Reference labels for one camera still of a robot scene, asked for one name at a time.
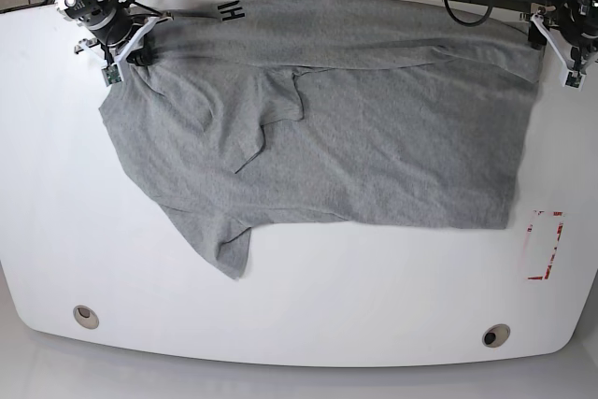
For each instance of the left table cable grommet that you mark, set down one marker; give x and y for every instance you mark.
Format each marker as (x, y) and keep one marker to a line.
(85, 317)

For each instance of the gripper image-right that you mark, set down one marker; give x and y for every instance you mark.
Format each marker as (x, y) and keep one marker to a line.
(574, 52)

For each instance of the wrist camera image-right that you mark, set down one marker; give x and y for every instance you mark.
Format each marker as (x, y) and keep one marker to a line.
(573, 79)

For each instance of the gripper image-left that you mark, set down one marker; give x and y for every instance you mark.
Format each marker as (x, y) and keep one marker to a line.
(124, 33)

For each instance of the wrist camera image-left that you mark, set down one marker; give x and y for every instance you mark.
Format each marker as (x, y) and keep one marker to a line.
(111, 74)

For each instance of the grey t-shirt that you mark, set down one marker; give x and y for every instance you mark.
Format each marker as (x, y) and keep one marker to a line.
(382, 112)

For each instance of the right table cable grommet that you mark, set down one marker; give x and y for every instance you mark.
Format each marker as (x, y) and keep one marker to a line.
(496, 336)

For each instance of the red tape rectangle marking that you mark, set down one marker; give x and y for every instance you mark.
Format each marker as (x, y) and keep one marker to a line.
(541, 243)

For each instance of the table cable grommet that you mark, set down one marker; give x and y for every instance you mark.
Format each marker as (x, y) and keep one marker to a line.
(85, 317)
(496, 336)

